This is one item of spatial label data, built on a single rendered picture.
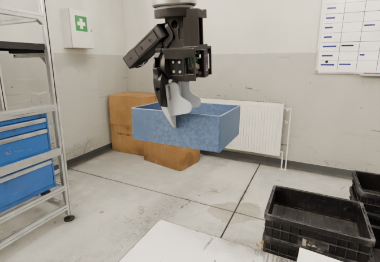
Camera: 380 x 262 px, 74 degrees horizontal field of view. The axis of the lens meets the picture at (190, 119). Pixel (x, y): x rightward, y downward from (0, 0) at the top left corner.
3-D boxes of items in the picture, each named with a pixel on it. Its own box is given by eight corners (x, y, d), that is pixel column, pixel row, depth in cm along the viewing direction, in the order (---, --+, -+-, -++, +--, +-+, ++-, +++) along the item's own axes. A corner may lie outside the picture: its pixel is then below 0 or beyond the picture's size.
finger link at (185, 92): (198, 128, 48) (195, 81, 45) (171, 125, 51) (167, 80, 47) (204, 123, 51) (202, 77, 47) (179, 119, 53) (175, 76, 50)
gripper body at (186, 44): (194, 85, 41) (191, 4, 37) (151, 83, 45) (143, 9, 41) (212, 77, 47) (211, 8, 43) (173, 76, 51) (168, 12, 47)
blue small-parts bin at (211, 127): (132, 139, 55) (130, 107, 53) (166, 125, 68) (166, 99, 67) (219, 153, 47) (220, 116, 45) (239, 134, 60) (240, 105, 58)
